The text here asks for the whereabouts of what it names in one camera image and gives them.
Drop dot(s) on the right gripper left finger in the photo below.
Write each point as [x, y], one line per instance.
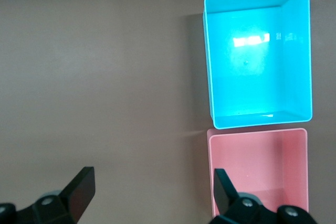
[76, 195]

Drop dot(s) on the blue plastic bin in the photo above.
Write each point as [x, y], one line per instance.
[249, 82]

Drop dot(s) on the pink plastic bin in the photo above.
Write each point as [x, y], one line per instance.
[249, 155]

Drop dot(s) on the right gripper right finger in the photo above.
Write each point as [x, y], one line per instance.
[225, 195]

